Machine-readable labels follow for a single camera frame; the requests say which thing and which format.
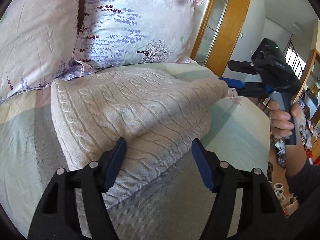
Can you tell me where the black sleeved right forearm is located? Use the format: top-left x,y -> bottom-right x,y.
285,143 -> 319,205

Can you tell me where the person's right hand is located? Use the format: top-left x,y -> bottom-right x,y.
269,100 -> 303,139

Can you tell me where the beige cable-knit sweater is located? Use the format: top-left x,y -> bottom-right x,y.
51,67 -> 228,208

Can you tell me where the floral pillow with tree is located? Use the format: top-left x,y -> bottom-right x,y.
73,0 -> 202,70

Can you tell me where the pastel patchwork bed cover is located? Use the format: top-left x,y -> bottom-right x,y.
0,60 -> 272,240

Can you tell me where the wooden glass-door cabinet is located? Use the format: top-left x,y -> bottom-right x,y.
190,0 -> 251,77

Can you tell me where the pink floral pillow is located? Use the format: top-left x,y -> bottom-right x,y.
1,0 -> 79,102

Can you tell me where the wooden wall shelf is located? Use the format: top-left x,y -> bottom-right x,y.
294,49 -> 319,161

